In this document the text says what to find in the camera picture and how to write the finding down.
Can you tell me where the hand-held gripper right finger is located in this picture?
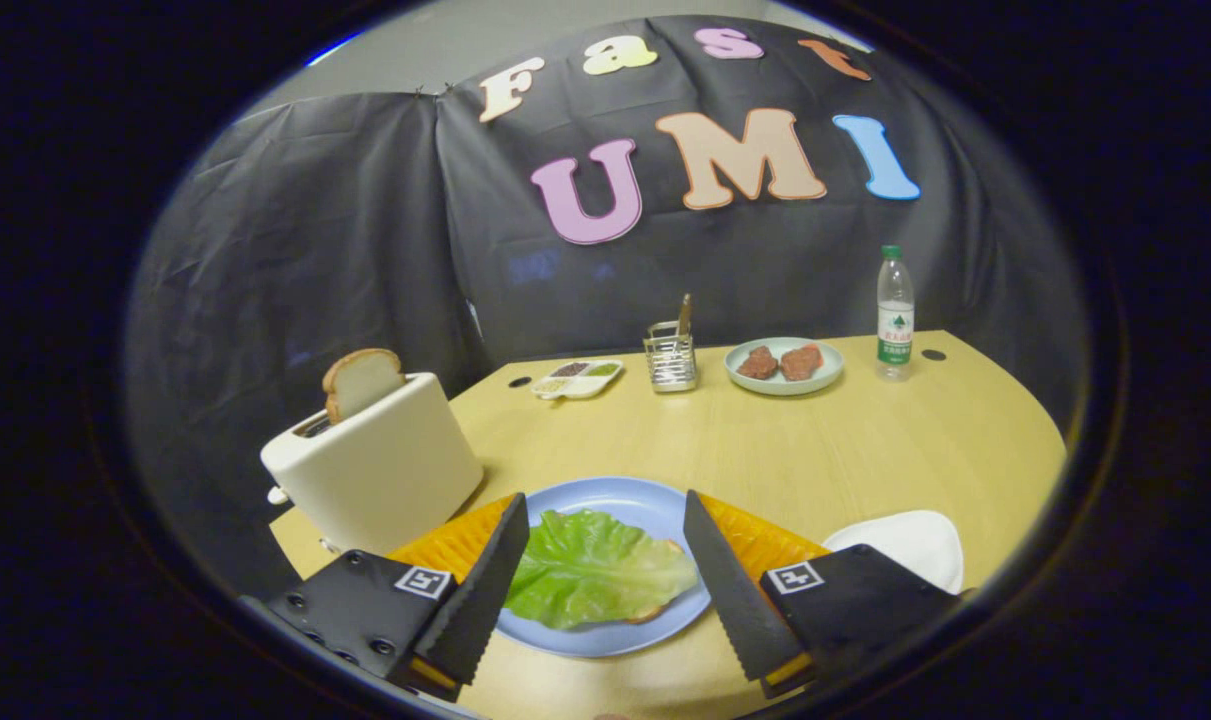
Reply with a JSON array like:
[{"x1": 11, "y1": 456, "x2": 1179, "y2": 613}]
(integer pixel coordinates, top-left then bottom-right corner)
[{"x1": 683, "y1": 489, "x2": 966, "y2": 699}]

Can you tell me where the white toaster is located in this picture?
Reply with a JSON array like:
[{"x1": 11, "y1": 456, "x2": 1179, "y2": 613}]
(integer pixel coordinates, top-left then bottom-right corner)
[{"x1": 260, "y1": 372, "x2": 485, "y2": 557}]

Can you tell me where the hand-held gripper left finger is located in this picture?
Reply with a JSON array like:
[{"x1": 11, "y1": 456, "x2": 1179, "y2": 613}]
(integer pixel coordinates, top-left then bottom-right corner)
[{"x1": 265, "y1": 492, "x2": 531, "y2": 701}]

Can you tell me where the blue round plate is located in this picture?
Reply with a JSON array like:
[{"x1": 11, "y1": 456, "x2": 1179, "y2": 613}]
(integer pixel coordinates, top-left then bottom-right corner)
[{"x1": 485, "y1": 476, "x2": 726, "y2": 658}]

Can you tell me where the pale green plate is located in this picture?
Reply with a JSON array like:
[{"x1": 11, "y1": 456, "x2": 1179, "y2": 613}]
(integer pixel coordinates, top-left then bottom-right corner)
[{"x1": 724, "y1": 337, "x2": 845, "y2": 397}]

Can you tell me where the clear water bottle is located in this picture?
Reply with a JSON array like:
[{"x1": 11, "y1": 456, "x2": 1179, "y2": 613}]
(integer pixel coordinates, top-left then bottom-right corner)
[{"x1": 875, "y1": 245, "x2": 916, "y2": 382}]

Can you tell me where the plain bread slice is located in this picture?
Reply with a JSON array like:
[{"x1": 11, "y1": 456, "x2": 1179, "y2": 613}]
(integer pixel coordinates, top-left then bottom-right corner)
[{"x1": 322, "y1": 348, "x2": 406, "y2": 424}]

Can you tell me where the bread slice under ham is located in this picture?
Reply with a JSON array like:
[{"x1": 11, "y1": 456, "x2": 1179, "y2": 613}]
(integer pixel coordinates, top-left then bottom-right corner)
[{"x1": 620, "y1": 538, "x2": 688, "y2": 625}]

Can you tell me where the green lettuce leaf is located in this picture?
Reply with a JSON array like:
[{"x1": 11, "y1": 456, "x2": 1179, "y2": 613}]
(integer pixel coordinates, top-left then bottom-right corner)
[{"x1": 503, "y1": 509, "x2": 701, "y2": 631}]

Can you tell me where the white square plate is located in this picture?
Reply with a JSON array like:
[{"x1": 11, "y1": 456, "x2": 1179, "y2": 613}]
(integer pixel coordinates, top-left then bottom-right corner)
[{"x1": 822, "y1": 510, "x2": 965, "y2": 596}]

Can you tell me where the black backdrop cloth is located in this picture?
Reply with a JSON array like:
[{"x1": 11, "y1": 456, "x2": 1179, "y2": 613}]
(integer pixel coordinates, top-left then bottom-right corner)
[{"x1": 125, "y1": 15, "x2": 1091, "y2": 601}]

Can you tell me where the white condiment tray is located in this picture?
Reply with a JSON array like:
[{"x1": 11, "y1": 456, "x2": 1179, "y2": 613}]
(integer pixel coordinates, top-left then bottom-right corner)
[{"x1": 531, "y1": 359, "x2": 625, "y2": 401}]

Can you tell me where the metal wire utensil holder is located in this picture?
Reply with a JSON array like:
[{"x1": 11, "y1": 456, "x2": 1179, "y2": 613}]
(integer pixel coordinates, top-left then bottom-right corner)
[{"x1": 644, "y1": 320, "x2": 698, "y2": 393}]

